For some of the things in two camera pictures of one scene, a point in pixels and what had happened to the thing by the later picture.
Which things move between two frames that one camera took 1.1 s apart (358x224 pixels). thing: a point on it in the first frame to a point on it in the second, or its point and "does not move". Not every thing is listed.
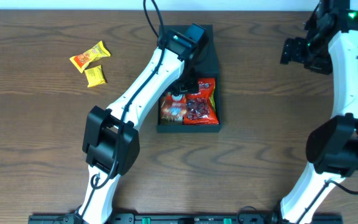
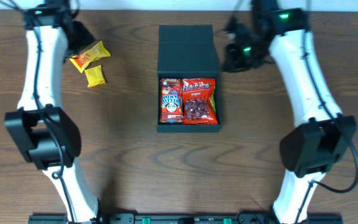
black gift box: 206,66 does not move
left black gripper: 193,87 to 82,37
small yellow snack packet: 95,76 does not move
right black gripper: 291,51 to 230,66
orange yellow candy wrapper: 81,61 does not move
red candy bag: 201,109 does not move
